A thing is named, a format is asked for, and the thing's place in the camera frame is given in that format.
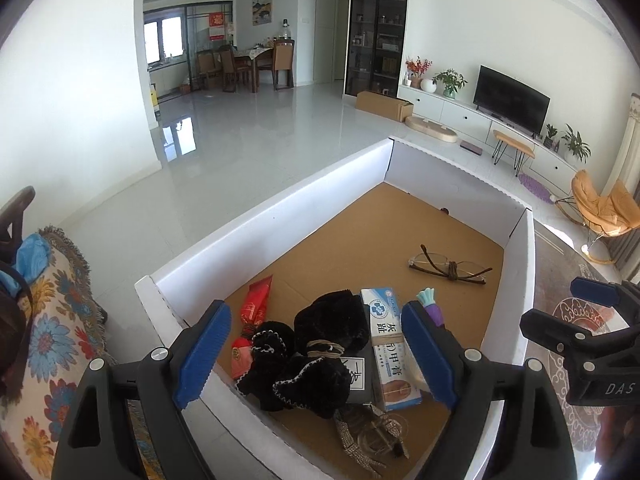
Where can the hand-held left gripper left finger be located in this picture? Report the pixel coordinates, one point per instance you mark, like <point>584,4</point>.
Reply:
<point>202,355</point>

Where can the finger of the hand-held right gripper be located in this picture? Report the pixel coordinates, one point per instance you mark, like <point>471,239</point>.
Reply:
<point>550,327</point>
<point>595,290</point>

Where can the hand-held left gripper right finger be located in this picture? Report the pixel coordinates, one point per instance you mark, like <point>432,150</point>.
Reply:
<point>430,355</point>

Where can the red pouch gold emblem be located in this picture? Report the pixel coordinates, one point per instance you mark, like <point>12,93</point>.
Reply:
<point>242,357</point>

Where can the purple toy figure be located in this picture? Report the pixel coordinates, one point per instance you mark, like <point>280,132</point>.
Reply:
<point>435,312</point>

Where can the blue white ointment box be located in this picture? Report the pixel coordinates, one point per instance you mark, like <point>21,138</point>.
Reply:
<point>385,320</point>

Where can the black velvet pouch white trim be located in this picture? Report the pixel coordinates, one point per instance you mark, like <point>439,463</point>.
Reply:
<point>270,360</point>

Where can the red long packet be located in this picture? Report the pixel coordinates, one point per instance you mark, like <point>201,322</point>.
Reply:
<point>257,305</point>

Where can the black glossy box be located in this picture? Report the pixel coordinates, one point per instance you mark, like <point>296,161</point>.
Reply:
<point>360,385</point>

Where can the plain black velvet pouch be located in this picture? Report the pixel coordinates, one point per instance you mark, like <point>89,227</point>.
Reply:
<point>330,315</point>

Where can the white cardboard box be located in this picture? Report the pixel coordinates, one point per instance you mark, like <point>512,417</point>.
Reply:
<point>450,170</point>

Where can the brown patterned glass desktop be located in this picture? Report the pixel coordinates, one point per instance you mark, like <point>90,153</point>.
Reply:
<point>552,265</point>

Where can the grey curtain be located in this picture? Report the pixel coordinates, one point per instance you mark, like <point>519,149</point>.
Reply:
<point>627,255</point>

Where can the orange lounge chair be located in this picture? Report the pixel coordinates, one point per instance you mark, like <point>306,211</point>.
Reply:
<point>595,205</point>

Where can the purple floor mat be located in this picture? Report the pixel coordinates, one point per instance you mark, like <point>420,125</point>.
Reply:
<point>535,186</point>

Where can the floral printed blanket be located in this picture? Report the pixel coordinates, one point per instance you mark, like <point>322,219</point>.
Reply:
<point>60,330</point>

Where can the large leafy potted plant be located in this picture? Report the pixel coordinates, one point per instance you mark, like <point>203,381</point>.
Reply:
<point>576,145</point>

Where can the white sheer curtain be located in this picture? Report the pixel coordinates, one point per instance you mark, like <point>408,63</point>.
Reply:
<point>632,145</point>

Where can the small potted plant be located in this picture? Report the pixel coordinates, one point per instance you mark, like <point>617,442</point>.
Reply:
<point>550,135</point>

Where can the wooden stool hairpin legs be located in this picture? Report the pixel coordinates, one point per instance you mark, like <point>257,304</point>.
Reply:
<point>512,141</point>

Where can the dark flat floor scale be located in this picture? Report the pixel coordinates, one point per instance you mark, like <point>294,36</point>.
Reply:
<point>472,147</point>

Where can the blue cloth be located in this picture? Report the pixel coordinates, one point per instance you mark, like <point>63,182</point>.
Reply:
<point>32,257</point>

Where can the black television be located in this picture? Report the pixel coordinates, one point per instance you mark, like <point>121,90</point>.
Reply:
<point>510,97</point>

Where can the white television cabinet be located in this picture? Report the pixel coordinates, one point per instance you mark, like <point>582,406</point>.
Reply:
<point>465,115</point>

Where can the beige oval board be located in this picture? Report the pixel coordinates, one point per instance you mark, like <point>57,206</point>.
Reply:
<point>430,129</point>

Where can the dark wooden chair back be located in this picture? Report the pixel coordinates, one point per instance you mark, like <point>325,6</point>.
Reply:
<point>20,205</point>

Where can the green potted plant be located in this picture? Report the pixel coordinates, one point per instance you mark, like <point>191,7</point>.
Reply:
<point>450,81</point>

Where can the brown cardboard box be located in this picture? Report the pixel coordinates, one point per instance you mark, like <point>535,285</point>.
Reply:
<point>382,105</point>

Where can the white round vase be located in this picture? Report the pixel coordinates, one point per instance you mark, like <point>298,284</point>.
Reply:
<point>428,85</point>

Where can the red flower arrangement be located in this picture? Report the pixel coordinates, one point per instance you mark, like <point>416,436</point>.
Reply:
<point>416,67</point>

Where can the brown dining chair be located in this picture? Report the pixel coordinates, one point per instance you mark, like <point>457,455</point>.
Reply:
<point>228,60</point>
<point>283,60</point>
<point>207,62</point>

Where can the dining table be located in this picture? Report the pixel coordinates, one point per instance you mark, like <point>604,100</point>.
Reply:
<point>255,55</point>

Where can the glass sliding door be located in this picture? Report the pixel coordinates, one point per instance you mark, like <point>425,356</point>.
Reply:
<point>170,35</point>

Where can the red door poster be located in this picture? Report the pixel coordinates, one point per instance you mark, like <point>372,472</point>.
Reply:
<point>217,26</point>

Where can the dark glass display cabinet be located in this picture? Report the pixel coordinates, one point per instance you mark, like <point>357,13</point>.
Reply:
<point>377,25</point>

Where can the glass jar black lid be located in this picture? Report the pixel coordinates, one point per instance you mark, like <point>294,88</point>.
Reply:
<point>285,30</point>

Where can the white door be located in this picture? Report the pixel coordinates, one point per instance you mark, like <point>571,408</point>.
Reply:
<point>325,35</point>

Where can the wall painting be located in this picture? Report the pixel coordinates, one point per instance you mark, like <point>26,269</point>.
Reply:
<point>262,7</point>

